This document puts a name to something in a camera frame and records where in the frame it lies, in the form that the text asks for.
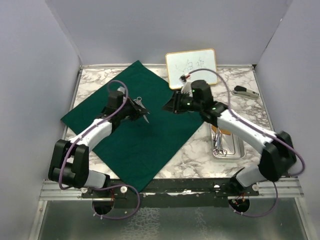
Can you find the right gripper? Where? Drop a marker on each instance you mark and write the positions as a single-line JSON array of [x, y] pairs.
[[172, 105]]

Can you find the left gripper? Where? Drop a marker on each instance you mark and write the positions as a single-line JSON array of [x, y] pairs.
[[138, 111]]

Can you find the orange strip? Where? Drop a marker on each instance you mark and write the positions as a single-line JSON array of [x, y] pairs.
[[221, 130]]

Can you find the steel hemostat clamp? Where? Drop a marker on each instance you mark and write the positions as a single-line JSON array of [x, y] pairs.
[[218, 149]]

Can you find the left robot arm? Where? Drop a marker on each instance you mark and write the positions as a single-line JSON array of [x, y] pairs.
[[69, 164]]

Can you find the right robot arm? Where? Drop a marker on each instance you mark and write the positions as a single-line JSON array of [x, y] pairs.
[[275, 149]]

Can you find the green surgical cloth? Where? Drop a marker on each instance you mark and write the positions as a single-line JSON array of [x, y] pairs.
[[138, 150]]

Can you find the black grey stapler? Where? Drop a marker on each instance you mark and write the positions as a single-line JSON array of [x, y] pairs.
[[244, 92]]

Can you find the stainless steel tray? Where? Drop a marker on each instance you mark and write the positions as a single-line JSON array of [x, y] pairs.
[[232, 143]]

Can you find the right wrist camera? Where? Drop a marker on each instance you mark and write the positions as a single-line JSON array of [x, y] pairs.
[[186, 87]]

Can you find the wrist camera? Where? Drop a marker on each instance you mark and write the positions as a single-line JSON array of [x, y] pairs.
[[186, 87], [121, 89]]

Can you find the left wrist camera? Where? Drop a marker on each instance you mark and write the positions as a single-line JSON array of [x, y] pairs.
[[121, 89]]

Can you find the white board with frame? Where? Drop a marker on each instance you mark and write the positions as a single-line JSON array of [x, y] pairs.
[[181, 63]]

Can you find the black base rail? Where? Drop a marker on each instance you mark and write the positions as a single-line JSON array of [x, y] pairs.
[[174, 193]]

